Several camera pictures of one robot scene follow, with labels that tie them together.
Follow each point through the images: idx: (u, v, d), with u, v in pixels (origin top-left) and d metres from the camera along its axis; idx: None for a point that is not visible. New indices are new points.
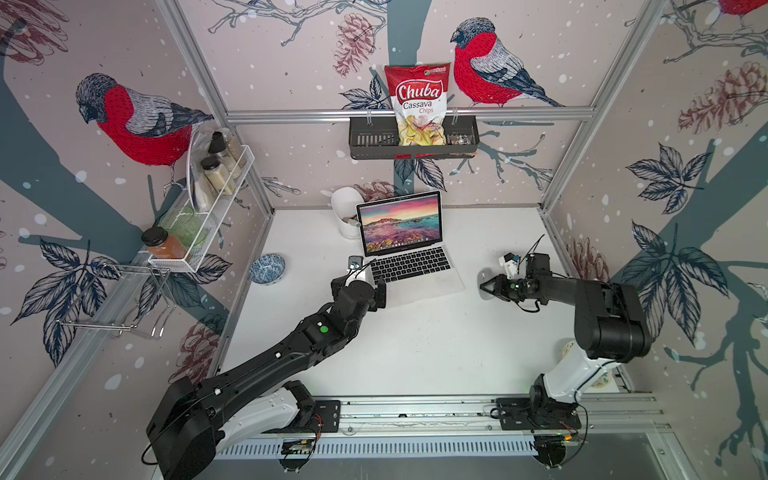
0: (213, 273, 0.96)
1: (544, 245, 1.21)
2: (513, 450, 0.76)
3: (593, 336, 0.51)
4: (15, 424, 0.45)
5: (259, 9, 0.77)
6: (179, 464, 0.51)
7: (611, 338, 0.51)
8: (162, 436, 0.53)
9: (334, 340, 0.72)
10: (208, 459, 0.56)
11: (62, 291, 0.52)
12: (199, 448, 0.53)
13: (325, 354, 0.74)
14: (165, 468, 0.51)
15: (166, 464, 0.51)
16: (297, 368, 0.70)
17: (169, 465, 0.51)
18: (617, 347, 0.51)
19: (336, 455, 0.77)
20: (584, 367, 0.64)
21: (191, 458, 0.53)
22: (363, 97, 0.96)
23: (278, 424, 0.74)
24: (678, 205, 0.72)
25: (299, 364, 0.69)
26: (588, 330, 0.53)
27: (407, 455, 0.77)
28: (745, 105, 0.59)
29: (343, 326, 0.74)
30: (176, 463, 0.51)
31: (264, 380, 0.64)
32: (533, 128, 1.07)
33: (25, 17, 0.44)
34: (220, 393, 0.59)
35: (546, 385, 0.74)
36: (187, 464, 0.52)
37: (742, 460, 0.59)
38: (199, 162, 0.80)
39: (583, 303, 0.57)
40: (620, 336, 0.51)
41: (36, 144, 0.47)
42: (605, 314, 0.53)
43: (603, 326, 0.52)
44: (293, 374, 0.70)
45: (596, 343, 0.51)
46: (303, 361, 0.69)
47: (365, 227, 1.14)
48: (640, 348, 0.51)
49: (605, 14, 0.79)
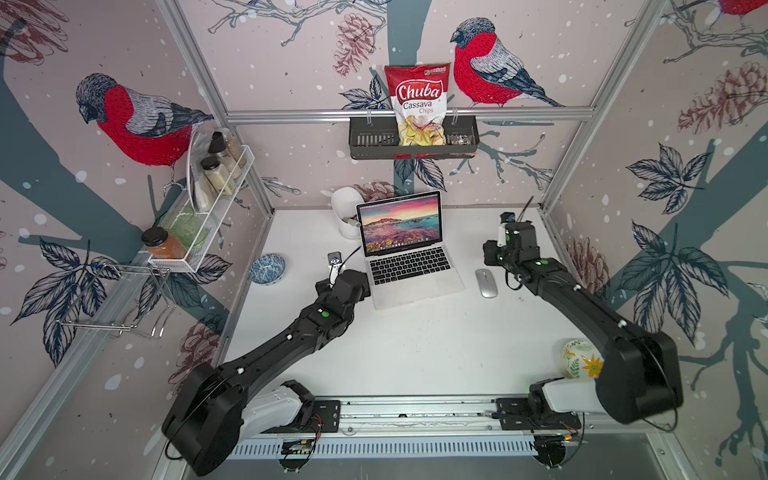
0: (213, 273, 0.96)
1: (544, 245, 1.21)
2: (513, 450, 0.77)
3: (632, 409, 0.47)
4: (15, 425, 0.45)
5: (259, 9, 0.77)
6: (209, 446, 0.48)
7: (647, 406, 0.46)
8: (185, 427, 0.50)
9: (336, 322, 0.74)
10: (235, 441, 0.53)
11: (62, 292, 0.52)
12: (228, 428, 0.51)
13: (327, 339, 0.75)
14: (194, 456, 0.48)
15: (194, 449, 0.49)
16: (304, 352, 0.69)
17: (198, 449, 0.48)
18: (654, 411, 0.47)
19: (336, 455, 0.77)
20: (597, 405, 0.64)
21: (221, 440, 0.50)
22: (363, 97, 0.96)
23: (282, 421, 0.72)
24: (678, 205, 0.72)
25: (306, 347, 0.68)
26: (625, 405, 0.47)
27: (407, 455, 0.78)
28: (745, 105, 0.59)
29: (342, 310, 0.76)
30: (207, 444, 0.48)
31: (284, 359, 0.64)
32: (533, 128, 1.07)
33: (25, 17, 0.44)
34: (243, 372, 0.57)
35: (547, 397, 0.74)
36: (217, 446, 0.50)
37: (743, 461, 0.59)
38: (199, 161, 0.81)
39: (615, 370, 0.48)
40: (658, 403, 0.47)
41: (37, 144, 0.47)
42: (642, 388, 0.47)
43: (639, 399, 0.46)
44: (301, 357, 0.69)
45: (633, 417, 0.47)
46: (311, 343, 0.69)
47: (365, 227, 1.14)
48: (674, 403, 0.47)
49: (605, 14, 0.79)
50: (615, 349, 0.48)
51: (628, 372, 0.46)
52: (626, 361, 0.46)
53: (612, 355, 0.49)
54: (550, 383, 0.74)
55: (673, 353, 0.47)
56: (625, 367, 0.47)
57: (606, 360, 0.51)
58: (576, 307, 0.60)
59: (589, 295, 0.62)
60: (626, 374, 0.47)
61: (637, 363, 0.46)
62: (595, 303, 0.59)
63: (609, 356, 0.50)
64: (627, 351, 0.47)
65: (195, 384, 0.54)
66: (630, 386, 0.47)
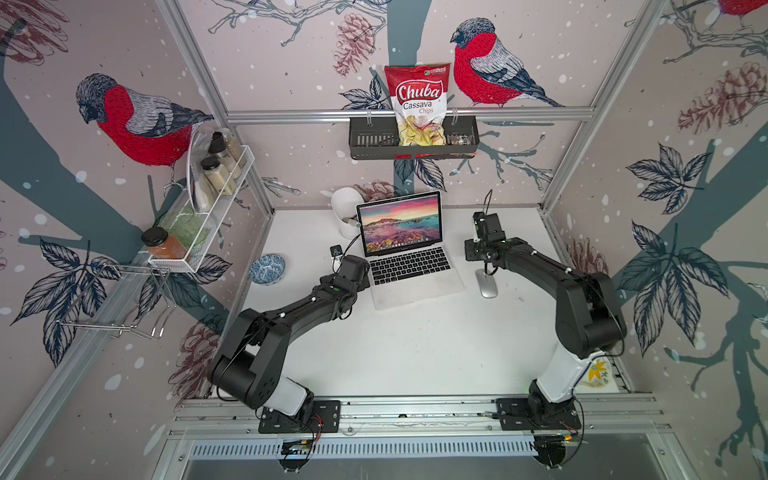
0: (213, 273, 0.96)
1: (544, 245, 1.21)
2: (514, 450, 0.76)
3: (580, 339, 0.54)
4: (14, 425, 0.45)
5: (259, 9, 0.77)
6: (262, 377, 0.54)
7: (596, 336, 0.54)
8: (234, 369, 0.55)
9: (346, 294, 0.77)
10: (278, 380, 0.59)
11: (62, 292, 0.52)
12: (275, 362, 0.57)
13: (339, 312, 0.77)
14: (244, 392, 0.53)
15: (245, 382, 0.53)
16: (322, 317, 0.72)
17: (250, 382, 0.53)
18: (604, 343, 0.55)
19: (335, 455, 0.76)
20: (576, 366, 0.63)
21: (270, 376, 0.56)
22: (363, 97, 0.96)
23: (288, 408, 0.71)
24: (678, 205, 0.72)
25: (327, 310, 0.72)
26: (576, 335, 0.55)
27: (407, 455, 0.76)
28: (745, 105, 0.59)
29: (350, 286, 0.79)
30: (259, 374, 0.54)
31: (314, 312, 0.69)
32: (533, 129, 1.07)
33: (25, 17, 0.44)
34: (285, 316, 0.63)
35: (545, 390, 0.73)
36: (266, 380, 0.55)
37: (743, 461, 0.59)
38: (199, 161, 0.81)
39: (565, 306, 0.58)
40: (605, 332, 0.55)
41: (37, 144, 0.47)
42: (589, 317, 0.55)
43: (587, 328, 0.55)
44: (319, 323, 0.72)
45: (585, 346, 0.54)
46: (329, 309, 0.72)
47: (365, 227, 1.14)
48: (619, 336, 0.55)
49: (605, 14, 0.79)
50: (563, 288, 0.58)
51: (574, 301, 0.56)
52: (572, 292, 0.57)
53: (561, 293, 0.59)
54: (543, 373, 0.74)
55: (608, 290, 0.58)
56: (571, 300, 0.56)
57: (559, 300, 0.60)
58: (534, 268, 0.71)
59: (546, 260, 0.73)
60: (574, 306, 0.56)
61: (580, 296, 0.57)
62: (551, 264, 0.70)
63: (561, 298, 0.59)
64: (571, 287, 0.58)
65: (243, 326, 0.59)
66: (578, 316, 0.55)
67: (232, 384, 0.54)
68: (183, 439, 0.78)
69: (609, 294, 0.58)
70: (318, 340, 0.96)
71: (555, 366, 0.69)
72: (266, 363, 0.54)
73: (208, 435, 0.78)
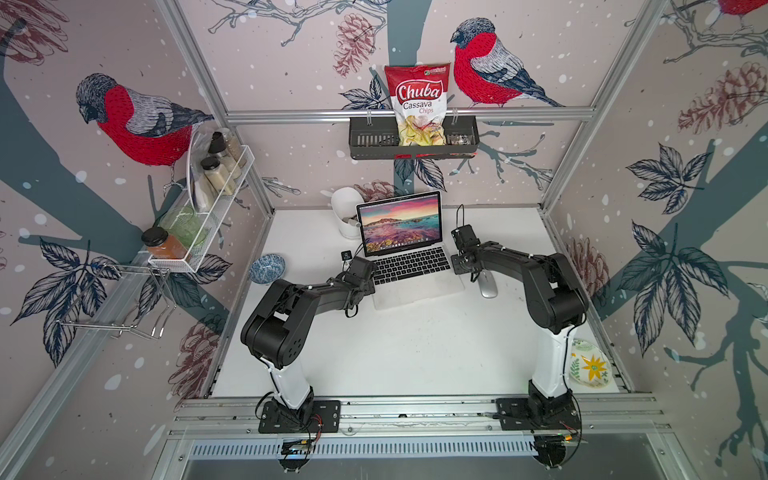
0: (213, 273, 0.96)
1: (545, 245, 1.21)
2: (513, 450, 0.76)
3: (549, 314, 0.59)
4: (14, 425, 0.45)
5: (259, 9, 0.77)
6: (293, 336, 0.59)
7: (562, 309, 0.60)
8: (266, 330, 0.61)
9: (356, 288, 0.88)
10: (304, 343, 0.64)
11: (62, 292, 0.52)
12: (304, 324, 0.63)
13: (349, 302, 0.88)
14: (275, 350, 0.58)
15: (278, 341, 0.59)
16: (335, 304, 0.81)
17: (281, 341, 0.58)
18: (569, 315, 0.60)
19: (336, 455, 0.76)
20: (556, 346, 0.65)
21: (298, 337, 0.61)
22: (363, 97, 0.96)
23: (292, 399, 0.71)
24: (678, 205, 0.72)
25: (340, 298, 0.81)
26: (543, 309, 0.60)
27: (407, 455, 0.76)
28: (745, 105, 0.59)
29: (360, 281, 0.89)
30: (291, 333, 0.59)
31: (334, 294, 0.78)
32: (533, 129, 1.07)
33: (25, 17, 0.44)
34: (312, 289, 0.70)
35: (541, 387, 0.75)
36: (295, 341, 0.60)
37: (743, 461, 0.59)
38: (199, 161, 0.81)
39: (530, 286, 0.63)
40: (568, 305, 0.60)
41: (37, 144, 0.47)
42: (552, 293, 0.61)
43: (554, 304, 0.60)
44: (330, 310, 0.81)
45: (553, 320, 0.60)
46: (341, 300, 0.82)
47: (365, 226, 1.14)
48: (581, 308, 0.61)
49: (605, 14, 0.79)
50: (525, 269, 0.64)
51: (537, 280, 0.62)
52: (533, 272, 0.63)
53: (526, 274, 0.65)
54: (536, 369, 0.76)
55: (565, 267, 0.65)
56: (534, 279, 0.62)
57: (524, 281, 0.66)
58: (503, 257, 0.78)
59: (513, 251, 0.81)
60: (537, 284, 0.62)
61: (542, 276, 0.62)
62: (517, 254, 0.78)
63: (526, 278, 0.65)
64: (533, 268, 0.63)
65: (276, 293, 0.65)
66: (542, 292, 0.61)
67: (265, 343, 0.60)
68: (183, 439, 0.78)
69: (568, 273, 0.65)
70: (318, 340, 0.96)
71: (540, 354, 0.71)
72: (296, 324, 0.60)
73: (208, 435, 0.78)
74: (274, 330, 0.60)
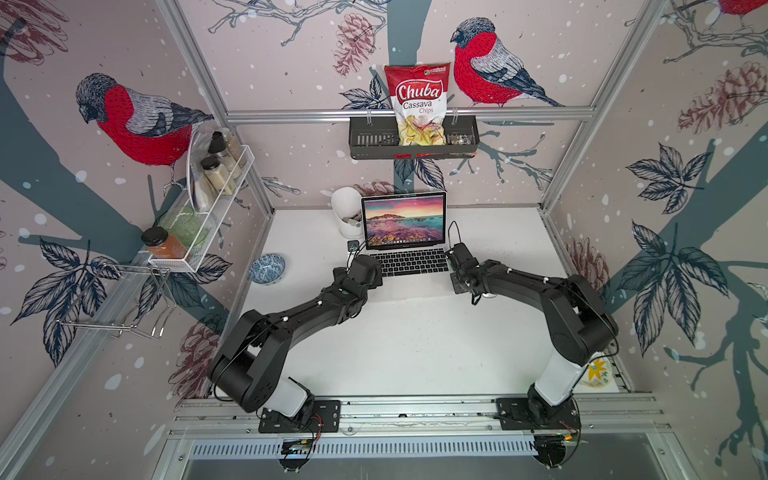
0: (213, 273, 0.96)
1: (545, 246, 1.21)
2: (513, 450, 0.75)
3: (581, 348, 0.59)
4: (15, 424, 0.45)
5: (259, 9, 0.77)
6: (258, 382, 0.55)
7: (592, 340, 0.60)
8: (230, 371, 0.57)
9: (354, 299, 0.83)
10: (277, 383, 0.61)
11: (62, 292, 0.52)
12: (274, 368, 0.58)
13: (345, 316, 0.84)
14: (239, 395, 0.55)
15: (243, 385, 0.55)
16: (327, 321, 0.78)
17: (246, 386, 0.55)
18: (600, 344, 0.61)
19: (336, 455, 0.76)
20: (575, 370, 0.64)
21: (264, 382, 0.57)
22: (363, 97, 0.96)
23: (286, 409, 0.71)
24: (678, 205, 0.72)
25: (331, 315, 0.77)
26: (574, 344, 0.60)
27: (407, 455, 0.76)
28: (745, 105, 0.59)
29: (358, 289, 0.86)
30: (256, 379, 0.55)
31: (320, 317, 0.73)
32: (533, 129, 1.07)
33: (25, 17, 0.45)
34: (287, 320, 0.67)
35: (545, 395, 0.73)
36: (262, 385, 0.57)
37: (743, 461, 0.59)
38: (199, 161, 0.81)
39: (556, 318, 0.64)
40: (598, 334, 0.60)
41: (37, 144, 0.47)
42: (581, 325, 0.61)
43: (584, 336, 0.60)
44: (324, 327, 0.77)
45: (585, 353, 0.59)
46: (337, 312, 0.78)
47: (369, 221, 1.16)
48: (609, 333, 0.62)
49: (605, 14, 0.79)
50: (547, 299, 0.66)
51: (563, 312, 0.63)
52: (555, 303, 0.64)
53: (547, 305, 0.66)
54: (541, 376, 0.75)
55: (588, 291, 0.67)
56: (558, 309, 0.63)
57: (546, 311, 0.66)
58: (513, 282, 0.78)
59: (521, 274, 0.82)
60: (562, 315, 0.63)
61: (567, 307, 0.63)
62: (528, 278, 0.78)
63: (547, 307, 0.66)
64: (554, 297, 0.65)
65: (245, 329, 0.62)
66: (571, 324, 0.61)
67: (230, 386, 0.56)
68: (183, 439, 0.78)
69: (588, 294, 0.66)
70: (318, 340, 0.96)
71: (550, 370, 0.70)
72: (262, 368, 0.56)
73: (208, 434, 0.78)
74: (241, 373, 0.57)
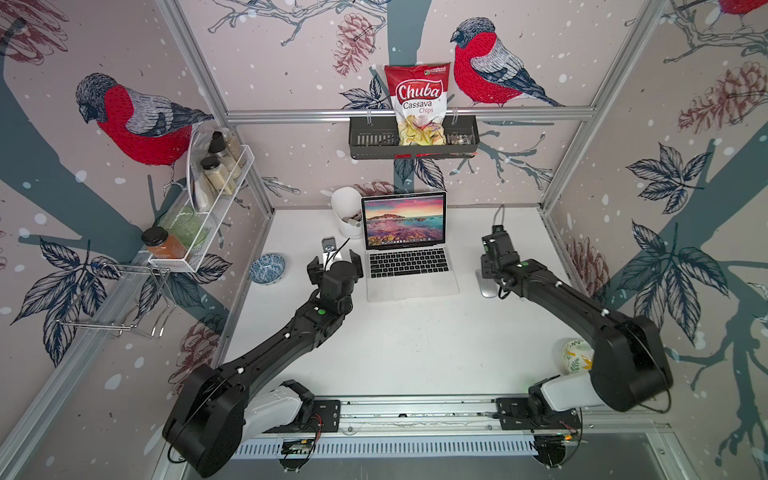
0: (213, 273, 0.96)
1: (545, 245, 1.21)
2: (512, 450, 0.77)
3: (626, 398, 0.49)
4: (15, 424, 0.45)
5: (259, 9, 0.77)
6: (208, 453, 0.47)
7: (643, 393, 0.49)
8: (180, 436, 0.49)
9: (333, 318, 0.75)
10: (239, 438, 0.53)
11: (62, 291, 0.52)
12: (230, 432, 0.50)
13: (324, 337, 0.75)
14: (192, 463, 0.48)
15: (193, 454, 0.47)
16: (302, 350, 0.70)
17: (197, 456, 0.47)
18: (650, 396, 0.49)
19: (336, 455, 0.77)
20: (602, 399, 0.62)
21: (219, 446, 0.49)
22: (363, 97, 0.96)
23: (283, 418, 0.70)
24: (678, 205, 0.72)
25: (305, 344, 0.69)
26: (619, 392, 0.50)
27: (407, 455, 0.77)
28: (745, 105, 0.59)
29: (337, 307, 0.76)
30: (205, 450, 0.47)
31: (290, 352, 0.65)
32: (533, 129, 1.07)
33: (25, 17, 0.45)
34: (244, 371, 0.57)
35: (548, 400, 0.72)
36: (215, 452, 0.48)
37: (743, 461, 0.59)
38: (199, 161, 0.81)
39: (605, 360, 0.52)
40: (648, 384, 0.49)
41: (37, 144, 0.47)
42: (632, 368, 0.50)
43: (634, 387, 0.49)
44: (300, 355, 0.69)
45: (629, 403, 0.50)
46: (310, 341, 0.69)
47: (369, 220, 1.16)
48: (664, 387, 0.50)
49: (605, 14, 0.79)
50: (600, 336, 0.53)
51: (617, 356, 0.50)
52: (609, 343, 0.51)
53: (599, 342, 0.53)
54: (548, 381, 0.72)
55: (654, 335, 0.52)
56: (610, 350, 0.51)
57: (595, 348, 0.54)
58: (561, 302, 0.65)
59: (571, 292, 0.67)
60: (614, 358, 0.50)
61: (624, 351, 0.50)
62: (579, 299, 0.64)
63: (599, 345, 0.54)
64: (610, 336, 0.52)
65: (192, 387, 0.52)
66: (622, 371, 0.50)
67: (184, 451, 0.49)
68: None
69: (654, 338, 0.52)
70: None
71: (570, 387, 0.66)
72: (211, 439, 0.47)
73: None
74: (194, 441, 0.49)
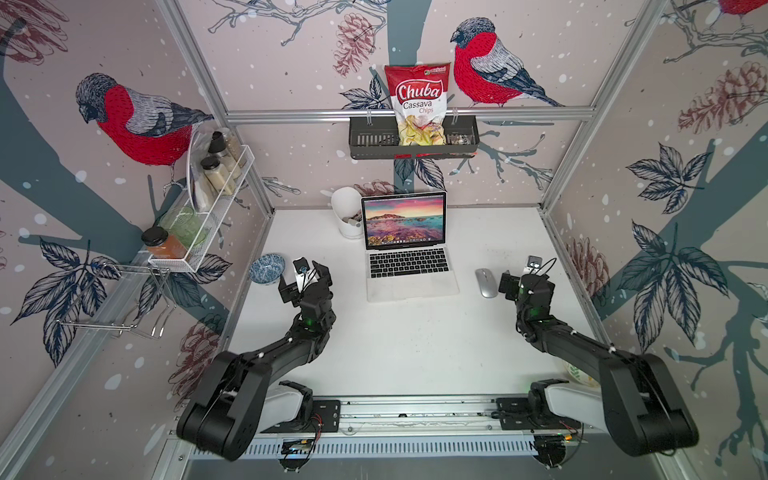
0: (213, 273, 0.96)
1: (545, 245, 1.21)
2: (511, 450, 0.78)
3: (637, 437, 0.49)
4: (15, 424, 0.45)
5: (259, 9, 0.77)
6: (241, 424, 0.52)
7: (655, 434, 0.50)
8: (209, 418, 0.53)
9: (321, 334, 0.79)
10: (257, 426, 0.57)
11: (62, 292, 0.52)
12: (255, 406, 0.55)
13: (316, 351, 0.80)
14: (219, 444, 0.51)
15: (223, 431, 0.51)
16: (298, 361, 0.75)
17: (226, 433, 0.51)
18: (664, 441, 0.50)
19: (335, 455, 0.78)
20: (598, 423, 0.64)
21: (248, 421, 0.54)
22: (363, 97, 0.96)
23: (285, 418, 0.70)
24: (678, 205, 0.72)
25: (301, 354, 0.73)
26: (630, 431, 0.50)
27: (406, 455, 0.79)
28: (745, 105, 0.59)
29: (324, 324, 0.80)
30: (237, 423, 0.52)
31: (293, 352, 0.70)
32: (533, 129, 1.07)
33: (25, 17, 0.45)
34: (263, 357, 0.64)
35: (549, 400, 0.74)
36: (244, 427, 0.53)
37: (743, 461, 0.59)
38: (199, 161, 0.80)
39: (612, 393, 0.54)
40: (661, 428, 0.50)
41: (37, 144, 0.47)
42: (643, 409, 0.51)
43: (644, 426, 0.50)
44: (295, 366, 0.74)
45: (642, 445, 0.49)
46: (304, 352, 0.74)
47: (369, 221, 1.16)
48: (681, 436, 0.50)
49: (605, 14, 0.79)
50: (606, 369, 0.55)
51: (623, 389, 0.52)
52: (615, 376, 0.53)
53: (606, 376, 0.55)
54: (558, 386, 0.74)
55: (666, 380, 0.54)
56: (618, 384, 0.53)
57: (604, 382, 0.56)
58: (575, 345, 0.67)
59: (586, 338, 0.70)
60: (622, 393, 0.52)
61: (632, 387, 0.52)
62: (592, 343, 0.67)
63: (605, 379, 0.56)
64: (615, 368, 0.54)
65: (218, 371, 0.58)
66: (631, 408, 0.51)
67: (206, 434, 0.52)
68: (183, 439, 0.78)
69: (666, 382, 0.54)
70: None
71: (582, 402, 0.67)
72: (245, 407, 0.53)
73: None
74: (220, 418, 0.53)
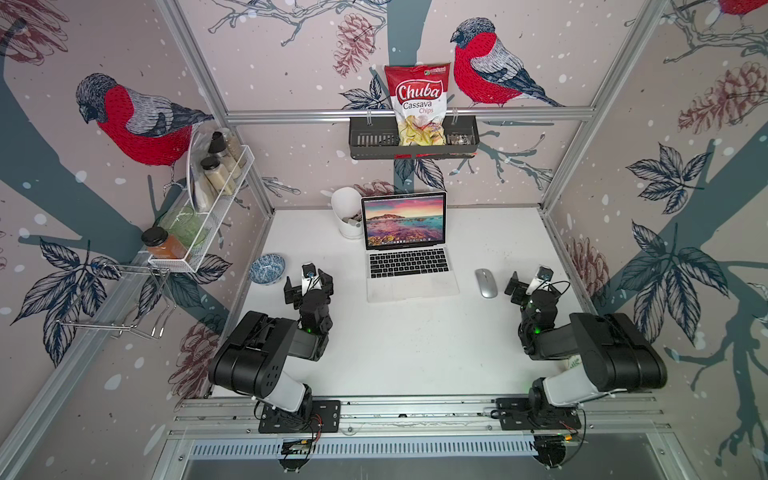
0: (213, 273, 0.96)
1: (545, 245, 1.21)
2: (513, 450, 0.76)
3: (606, 370, 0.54)
4: (15, 424, 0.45)
5: (259, 9, 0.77)
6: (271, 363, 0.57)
7: (624, 370, 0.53)
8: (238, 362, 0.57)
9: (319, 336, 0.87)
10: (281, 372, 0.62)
11: (62, 292, 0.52)
12: (283, 351, 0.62)
13: (316, 350, 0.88)
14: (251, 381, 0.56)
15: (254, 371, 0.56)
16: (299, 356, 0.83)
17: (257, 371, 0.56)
18: (634, 378, 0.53)
19: (336, 455, 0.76)
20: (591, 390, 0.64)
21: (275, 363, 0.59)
22: (363, 97, 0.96)
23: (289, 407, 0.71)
24: (678, 205, 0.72)
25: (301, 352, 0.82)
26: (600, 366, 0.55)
27: (407, 455, 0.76)
28: (745, 105, 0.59)
29: (321, 327, 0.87)
30: (268, 362, 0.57)
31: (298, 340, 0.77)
32: (533, 129, 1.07)
33: (25, 17, 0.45)
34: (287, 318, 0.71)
35: (548, 392, 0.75)
36: (273, 367, 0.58)
37: (743, 461, 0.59)
38: (199, 161, 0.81)
39: (583, 338, 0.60)
40: (630, 365, 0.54)
41: (37, 144, 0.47)
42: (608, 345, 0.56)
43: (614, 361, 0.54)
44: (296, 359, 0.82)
45: (612, 378, 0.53)
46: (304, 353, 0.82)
47: (368, 221, 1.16)
48: (649, 374, 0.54)
49: (605, 14, 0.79)
50: (576, 318, 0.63)
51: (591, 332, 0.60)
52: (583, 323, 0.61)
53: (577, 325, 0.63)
54: (552, 378, 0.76)
55: (633, 331, 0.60)
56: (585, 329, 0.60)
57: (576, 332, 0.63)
58: None
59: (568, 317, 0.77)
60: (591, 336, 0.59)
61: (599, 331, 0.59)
62: None
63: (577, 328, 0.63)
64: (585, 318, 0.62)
65: (249, 325, 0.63)
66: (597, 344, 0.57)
67: (238, 376, 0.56)
68: (183, 439, 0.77)
69: (632, 332, 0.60)
70: None
71: (571, 378, 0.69)
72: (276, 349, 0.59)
73: (208, 434, 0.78)
74: (250, 361, 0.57)
